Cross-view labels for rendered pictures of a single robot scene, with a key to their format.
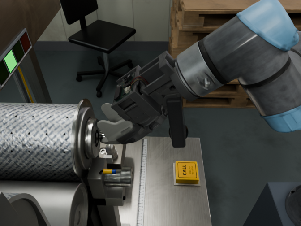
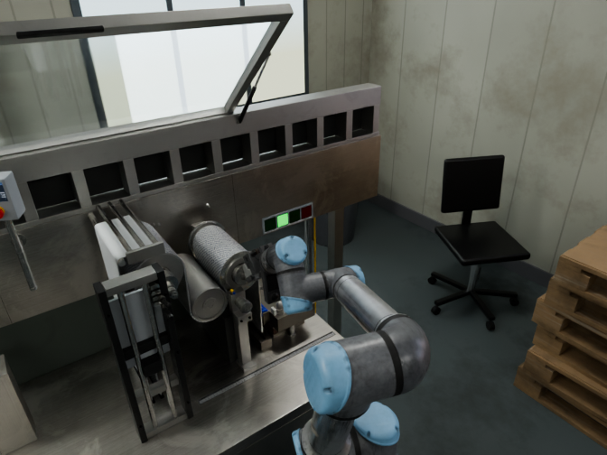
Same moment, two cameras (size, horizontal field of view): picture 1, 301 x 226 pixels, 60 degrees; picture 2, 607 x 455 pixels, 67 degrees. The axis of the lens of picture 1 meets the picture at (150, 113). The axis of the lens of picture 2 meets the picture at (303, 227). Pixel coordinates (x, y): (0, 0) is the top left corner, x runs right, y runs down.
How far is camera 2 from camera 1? 1.11 m
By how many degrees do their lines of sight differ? 45
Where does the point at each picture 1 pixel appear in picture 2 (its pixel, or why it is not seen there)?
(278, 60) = (282, 265)
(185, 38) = (557, 294)
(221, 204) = not seen: outside the picture
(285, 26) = (280, 249)
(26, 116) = (224, 245)
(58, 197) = (206, 285)
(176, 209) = (290, 383)
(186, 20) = (560, 270)
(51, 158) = (218, 268)
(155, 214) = (275, 374)
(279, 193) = not seen: hidden behind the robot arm
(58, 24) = not seen: hidden behind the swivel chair
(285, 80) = (283, 278)
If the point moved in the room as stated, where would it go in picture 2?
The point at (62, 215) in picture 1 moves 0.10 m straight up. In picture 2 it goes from (200, 292) to (195, 264)
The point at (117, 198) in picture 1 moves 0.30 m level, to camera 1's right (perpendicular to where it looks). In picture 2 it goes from (237, 317) to (292, 374)
